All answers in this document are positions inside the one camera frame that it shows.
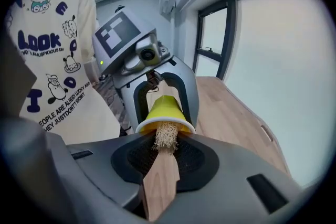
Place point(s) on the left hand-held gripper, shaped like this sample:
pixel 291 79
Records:
pixel 118 34

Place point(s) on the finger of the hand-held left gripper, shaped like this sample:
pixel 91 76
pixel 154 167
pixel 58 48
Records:
pixel 190 86

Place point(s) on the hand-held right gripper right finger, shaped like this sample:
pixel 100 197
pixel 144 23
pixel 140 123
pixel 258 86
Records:
pixel 231 191

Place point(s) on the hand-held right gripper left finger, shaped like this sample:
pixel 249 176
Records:
pixel 99 178

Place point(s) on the yellow paper cup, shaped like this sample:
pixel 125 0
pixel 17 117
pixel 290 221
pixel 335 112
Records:
pixel 165 111

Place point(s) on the black framed window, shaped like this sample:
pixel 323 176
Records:
pixel 231 34

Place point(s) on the cream printed shirt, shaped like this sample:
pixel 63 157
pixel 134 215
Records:
pixel 52 73

